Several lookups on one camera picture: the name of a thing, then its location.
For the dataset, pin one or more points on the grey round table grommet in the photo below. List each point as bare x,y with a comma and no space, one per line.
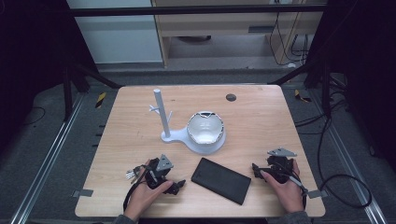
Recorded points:
230,97

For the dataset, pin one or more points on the black wallet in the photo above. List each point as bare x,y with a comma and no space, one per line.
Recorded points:
221,181

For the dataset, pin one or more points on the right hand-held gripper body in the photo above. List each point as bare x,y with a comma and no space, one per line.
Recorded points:
280,168

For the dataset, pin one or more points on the white key stand with tray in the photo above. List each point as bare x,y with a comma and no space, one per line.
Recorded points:
174,135

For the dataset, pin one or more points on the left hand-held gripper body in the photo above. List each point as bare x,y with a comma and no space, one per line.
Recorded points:
155,177

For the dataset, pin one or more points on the black horizontal frame bar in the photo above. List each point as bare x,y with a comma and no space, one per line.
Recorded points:
186,10

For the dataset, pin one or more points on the black metal stand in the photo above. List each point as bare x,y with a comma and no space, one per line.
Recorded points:
67,93
325,90

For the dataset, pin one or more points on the white cabinet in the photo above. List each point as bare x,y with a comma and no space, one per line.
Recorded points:
118,37

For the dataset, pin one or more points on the bunch of metal keys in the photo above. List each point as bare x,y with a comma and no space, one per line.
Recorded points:
133,174

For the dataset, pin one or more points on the light wooden desk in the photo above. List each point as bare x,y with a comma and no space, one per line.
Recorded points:
218,21

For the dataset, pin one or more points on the grey tape strip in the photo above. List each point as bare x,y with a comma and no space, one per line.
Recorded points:
83,193
317,193

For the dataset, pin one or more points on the yellow black floor tape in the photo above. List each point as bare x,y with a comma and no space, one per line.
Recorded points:
100,100
301,96

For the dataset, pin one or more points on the person's right hand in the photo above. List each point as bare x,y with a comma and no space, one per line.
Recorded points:
288,194

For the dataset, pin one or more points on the metal floor rail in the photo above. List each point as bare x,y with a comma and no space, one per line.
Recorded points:
351,161
46,161

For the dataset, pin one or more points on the person's left hand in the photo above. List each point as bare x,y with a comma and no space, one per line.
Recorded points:
143,196

